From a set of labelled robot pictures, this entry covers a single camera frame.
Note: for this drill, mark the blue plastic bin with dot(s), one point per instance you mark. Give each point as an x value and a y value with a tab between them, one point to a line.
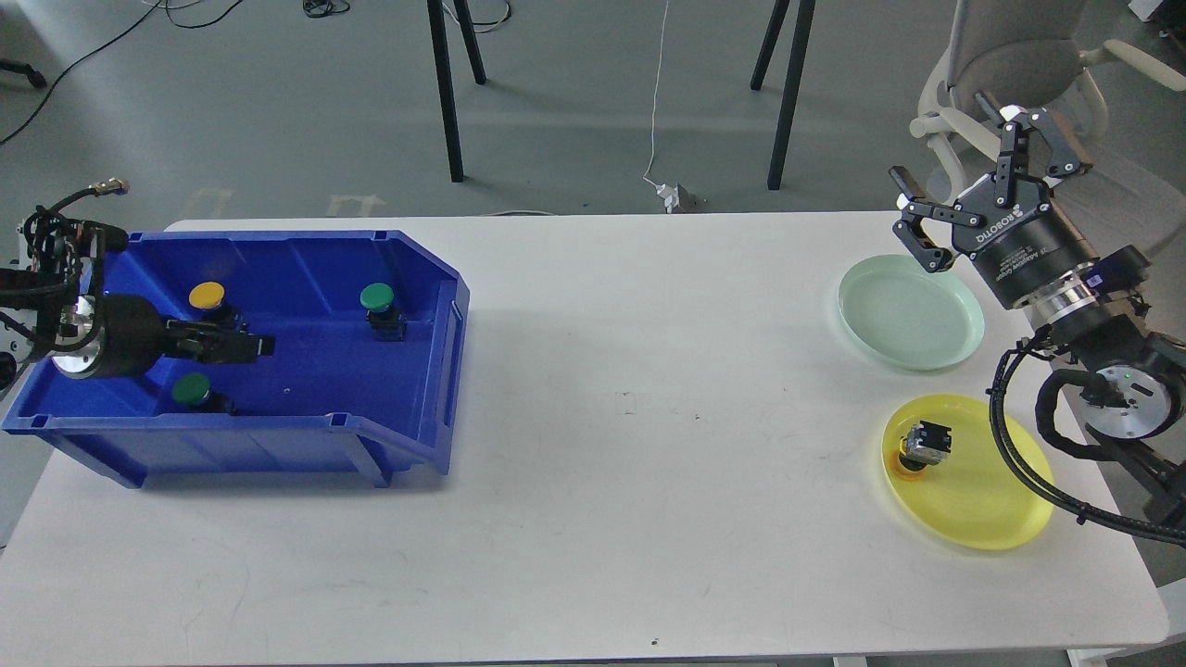
332	398

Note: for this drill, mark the yellow push button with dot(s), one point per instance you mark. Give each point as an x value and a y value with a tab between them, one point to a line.
925	444
211	301

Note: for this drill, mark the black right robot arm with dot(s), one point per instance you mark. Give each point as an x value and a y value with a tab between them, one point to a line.
1122	382

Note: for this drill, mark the black stand leg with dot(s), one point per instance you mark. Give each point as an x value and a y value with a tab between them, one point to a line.
800	38
443	75

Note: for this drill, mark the light green plate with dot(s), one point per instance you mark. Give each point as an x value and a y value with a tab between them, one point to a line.
910	319

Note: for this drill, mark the green push button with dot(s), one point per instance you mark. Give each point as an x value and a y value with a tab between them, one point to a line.
383	314
195	392

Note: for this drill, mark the yellow plate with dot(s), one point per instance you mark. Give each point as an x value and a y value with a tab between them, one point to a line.
972	498

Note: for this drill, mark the black stand leg left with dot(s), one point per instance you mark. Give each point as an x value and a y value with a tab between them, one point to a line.
443	75

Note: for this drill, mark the black stand leg right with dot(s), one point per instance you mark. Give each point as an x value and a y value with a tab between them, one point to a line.
800	38

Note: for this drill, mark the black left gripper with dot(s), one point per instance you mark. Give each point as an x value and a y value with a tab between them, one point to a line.
132	338

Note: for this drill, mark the yellow push button rear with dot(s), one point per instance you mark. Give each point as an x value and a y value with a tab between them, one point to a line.
211	301

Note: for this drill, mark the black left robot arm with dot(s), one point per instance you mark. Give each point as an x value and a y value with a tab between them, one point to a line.
56	306

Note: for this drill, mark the grey office chair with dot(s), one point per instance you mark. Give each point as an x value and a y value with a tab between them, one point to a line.
1024	52

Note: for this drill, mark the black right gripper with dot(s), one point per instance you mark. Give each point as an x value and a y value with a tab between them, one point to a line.
1025	241

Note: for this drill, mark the green push button front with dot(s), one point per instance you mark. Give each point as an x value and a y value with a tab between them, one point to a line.
195	392

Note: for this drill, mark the yellow push button front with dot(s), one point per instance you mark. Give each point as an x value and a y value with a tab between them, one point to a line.
925	444

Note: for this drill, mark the green push button rear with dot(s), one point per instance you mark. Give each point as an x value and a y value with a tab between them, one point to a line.
383	314

